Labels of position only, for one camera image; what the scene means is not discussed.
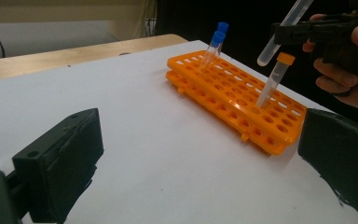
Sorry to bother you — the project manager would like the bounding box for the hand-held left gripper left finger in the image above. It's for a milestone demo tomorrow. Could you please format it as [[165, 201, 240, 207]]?
[[11, 107, 104, 224]]

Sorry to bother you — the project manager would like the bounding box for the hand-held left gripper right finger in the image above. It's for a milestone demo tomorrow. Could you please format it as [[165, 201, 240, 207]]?
[[297, 107, 358, 224]]

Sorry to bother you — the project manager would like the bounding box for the orange test tube rack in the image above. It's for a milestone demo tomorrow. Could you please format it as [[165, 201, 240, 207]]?
[[165, 49, 309, 157]]

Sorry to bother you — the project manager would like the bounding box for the blue cap test tube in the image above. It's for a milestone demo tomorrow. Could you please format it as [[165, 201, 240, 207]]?
[[213, 21, 230, 60], [199, 31, 227, 71]]

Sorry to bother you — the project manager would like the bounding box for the orange cap test tube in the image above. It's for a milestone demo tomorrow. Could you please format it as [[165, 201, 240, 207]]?
[[255, 51, 296, 109], [256, 0, 315, 67]]

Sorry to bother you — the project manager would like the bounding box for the wooden table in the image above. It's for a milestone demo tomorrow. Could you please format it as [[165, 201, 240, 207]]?
[[0, 33, 189, 84]]

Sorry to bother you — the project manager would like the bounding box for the white table board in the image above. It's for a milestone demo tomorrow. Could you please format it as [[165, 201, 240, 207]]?
[[0, 39, 358, 224]]

